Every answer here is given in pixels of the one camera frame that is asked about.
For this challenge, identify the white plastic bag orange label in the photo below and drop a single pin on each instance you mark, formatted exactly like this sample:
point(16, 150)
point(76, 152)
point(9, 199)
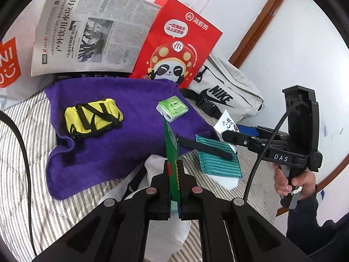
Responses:
point(8, 60)

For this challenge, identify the striped bedsheet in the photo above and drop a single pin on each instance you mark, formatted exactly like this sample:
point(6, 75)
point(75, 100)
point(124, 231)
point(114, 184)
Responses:
point(24, 120)

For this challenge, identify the white printed sachet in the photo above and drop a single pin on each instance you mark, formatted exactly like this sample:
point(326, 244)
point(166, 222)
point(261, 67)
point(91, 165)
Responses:
point(227, 122)

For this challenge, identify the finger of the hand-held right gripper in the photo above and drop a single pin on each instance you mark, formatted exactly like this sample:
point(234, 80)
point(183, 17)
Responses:
point(248, 129)
point(240, 139)

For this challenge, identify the white sponge block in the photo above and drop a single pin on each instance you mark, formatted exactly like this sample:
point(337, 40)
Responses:
point(227, 182)

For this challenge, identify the person's right forearm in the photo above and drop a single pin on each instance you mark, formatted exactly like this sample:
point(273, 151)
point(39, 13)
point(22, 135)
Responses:
point(313, 223)

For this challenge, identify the red paper bag panda print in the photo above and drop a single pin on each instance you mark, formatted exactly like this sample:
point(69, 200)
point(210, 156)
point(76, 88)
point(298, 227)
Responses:
point(169, 32)

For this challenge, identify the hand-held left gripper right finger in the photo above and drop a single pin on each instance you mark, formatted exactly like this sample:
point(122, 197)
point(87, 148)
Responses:
point(188, 196)

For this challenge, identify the wooden wall trim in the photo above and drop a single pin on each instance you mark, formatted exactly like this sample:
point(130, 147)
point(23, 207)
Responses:
point(338, 174)
point(261, 19)

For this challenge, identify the purple towel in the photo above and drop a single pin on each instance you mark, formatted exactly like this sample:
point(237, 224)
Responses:
point(131, 142)

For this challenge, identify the person's right hand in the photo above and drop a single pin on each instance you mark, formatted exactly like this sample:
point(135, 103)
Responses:
point(306, 181)

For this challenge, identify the black box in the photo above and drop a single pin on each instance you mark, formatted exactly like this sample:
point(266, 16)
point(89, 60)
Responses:
point(81, 75)

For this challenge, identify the newspaper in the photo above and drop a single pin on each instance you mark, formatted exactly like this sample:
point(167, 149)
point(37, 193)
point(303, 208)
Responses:
point(81, 32)

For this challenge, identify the white tissue sheet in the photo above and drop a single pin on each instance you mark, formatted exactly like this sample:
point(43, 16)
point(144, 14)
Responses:
point(169, 234)

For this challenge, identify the teal striped cleaning cloth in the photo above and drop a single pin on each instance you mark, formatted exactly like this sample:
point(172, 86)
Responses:
point(218, 166)

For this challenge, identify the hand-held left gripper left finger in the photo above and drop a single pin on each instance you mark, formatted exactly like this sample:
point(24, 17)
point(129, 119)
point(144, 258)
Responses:
point(162, 196)

